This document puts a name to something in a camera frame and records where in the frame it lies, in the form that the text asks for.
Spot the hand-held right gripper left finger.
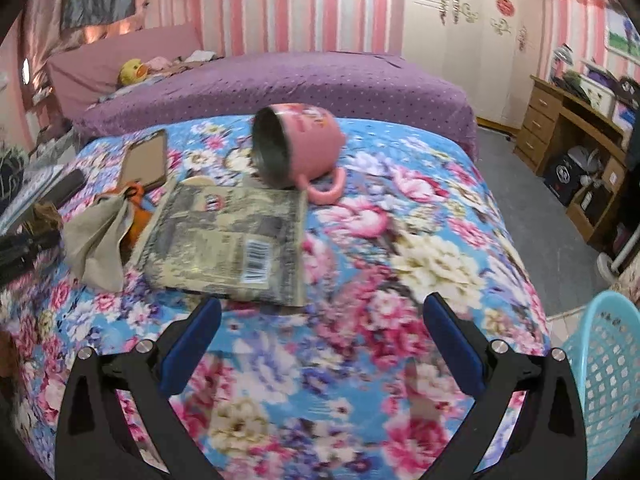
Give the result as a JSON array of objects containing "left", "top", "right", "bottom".
[{"left": 54, "top": 297, "right": 231, "bottom": 480}]

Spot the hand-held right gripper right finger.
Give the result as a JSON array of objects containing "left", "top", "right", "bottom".
[{"left": 415, "top": 292, "right": 588, "bottom": 480}]

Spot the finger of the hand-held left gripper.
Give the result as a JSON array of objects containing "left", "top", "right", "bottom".
[{"left": 0, "top": 230, "right": 62, "bottom": 286}]

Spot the tan sock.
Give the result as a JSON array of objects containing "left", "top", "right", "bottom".
[{"left": 32, "top": 202, "right": 63, "bottom": 233}]

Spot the silver snack packet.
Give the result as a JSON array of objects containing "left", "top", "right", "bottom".
[{"left": 137, "top": 185, "right": 308, "bottom": 307}]

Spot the teal plastic basket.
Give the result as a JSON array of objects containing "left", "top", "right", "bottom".
[{"left": 557, "top": 290, "right": 640, "bottom": 480}]

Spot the black white patterned bag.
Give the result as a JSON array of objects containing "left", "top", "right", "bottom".
[{"left": 0, "top": 145, "right": 27, "bottom": 211}]

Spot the floral tablecloth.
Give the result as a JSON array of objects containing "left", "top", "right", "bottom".
[{"left": 0, "top": 112, "right": 553, "bottom": 480}]

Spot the brown phone case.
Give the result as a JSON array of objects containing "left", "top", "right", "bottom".
[{"left": 119, "top": 129, "right": 168, "bottom": 188}]

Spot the black paper bag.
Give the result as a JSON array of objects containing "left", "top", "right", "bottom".
[{"left": 544, "top": 152, "right": 583, "bottom": 206}]

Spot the yellow duck plush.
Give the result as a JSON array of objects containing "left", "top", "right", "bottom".
[{"left": 118, "top": 58, "right": 146, "bottom": 86}]

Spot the pink covered headboard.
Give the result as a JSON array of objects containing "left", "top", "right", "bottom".
[{"left": 46, "top": 22, "right": 203, "bottom": 118}]

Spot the pink shiny curtain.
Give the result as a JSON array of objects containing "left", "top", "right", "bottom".
[{"left": 15, "top": 0, "right": 151, "bottom": 126}]

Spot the pink mug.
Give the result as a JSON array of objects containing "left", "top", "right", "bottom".
[{"left": 251, "top": 102, "right": 347, "bottom": 206}]

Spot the wooden desk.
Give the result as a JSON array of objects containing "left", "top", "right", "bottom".
[{"left": 514, "top": 76, "right": 631, "bottom": 256}]

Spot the pile of clothes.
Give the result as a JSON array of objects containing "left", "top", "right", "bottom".
[{"left": 145, "top": 50, "right": 221, "bottom": 73}]

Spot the purple dotted bed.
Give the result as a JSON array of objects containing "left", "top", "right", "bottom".
[{"left": 72, "top": 51, "right": 478, "bottom": 161}]

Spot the white wardrobe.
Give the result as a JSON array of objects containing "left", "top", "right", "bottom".
[{"left": 402, "top": 0, "right": 543, "bottom": 128}]

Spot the white storage box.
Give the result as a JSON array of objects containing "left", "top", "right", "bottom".
[{"left": 580, "top": 77, "right": 617, "bottom": 116}]

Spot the small framed photo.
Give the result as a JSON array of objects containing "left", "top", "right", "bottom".
[{"left": 605, "top": 7, "right": 640, "bottom": 66}]

